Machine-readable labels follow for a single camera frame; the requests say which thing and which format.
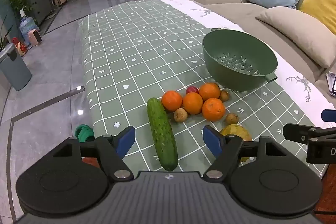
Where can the yellow-green mango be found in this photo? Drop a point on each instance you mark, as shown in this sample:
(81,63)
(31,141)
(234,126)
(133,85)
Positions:
(237,132)

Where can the beige sofa cushion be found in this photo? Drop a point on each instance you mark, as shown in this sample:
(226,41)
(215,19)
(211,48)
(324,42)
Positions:
(296,29)

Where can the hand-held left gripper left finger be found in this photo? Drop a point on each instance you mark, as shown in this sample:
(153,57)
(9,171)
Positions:
(126,140)

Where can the small red fruit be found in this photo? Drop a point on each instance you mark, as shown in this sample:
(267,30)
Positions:
(192,89)

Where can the green cucumber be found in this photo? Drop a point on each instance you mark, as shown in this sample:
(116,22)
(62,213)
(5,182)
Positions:
(161,132)

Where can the grey trash bin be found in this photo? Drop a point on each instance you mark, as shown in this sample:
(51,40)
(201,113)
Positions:
(14,69)

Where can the beige sofa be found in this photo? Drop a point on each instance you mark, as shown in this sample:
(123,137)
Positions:
(231,7)

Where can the grey drawer cabinet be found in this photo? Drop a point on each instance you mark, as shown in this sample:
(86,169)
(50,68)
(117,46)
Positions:
(38,1)

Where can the red gift box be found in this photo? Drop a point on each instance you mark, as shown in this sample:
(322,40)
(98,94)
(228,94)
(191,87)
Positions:
(19,47)

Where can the green checked tablecloth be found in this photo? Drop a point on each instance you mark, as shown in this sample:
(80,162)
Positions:
(131,43)

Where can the orange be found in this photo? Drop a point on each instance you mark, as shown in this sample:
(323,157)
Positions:
(172,100)
(193,103)
(214,109)
(209,91)

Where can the long-leaf potted plant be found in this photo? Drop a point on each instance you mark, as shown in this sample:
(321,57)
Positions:
(3,32)

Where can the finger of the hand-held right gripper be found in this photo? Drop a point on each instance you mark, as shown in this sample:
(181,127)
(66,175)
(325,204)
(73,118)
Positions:
(296,132)
(329,116)

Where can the pink space heater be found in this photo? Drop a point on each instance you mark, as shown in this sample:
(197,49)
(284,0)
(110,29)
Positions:
(35,37)

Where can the small brown round fruit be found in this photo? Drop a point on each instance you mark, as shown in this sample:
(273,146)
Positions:
(224,95)
(232,118)
(180,115)

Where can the yellow pillow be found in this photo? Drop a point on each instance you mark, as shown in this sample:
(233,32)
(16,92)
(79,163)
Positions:
(321,6)

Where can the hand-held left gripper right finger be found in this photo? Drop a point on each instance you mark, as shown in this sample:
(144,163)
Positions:
(212,140)

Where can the blue water bottle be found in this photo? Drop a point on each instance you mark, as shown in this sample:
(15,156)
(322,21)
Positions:
(26,27)

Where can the green colander bowl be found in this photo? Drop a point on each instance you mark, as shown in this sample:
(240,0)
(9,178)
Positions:
(223,77)

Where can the green plastic slippers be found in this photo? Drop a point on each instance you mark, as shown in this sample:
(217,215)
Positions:
(84,133)

